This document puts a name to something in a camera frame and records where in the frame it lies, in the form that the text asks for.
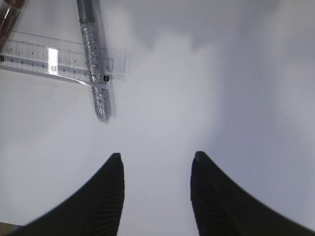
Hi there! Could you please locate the red marker pen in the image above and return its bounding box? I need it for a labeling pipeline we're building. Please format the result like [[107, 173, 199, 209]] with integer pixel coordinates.
[[0, 0, 25, 51]]

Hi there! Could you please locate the silver glitter marker pen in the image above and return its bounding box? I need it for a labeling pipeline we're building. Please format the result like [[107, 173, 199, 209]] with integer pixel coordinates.
[[77, 0, 113, 123]]

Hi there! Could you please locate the clear plastic ruler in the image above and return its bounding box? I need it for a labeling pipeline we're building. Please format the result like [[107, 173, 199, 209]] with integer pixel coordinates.
[[0, 31, 126, 89]]

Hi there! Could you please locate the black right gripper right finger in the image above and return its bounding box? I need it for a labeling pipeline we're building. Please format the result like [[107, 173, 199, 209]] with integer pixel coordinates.
[[190, 151, 315, 236]]

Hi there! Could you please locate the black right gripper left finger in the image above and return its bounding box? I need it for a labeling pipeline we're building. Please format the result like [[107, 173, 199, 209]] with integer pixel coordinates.
[[10, 153, 125, 236]]

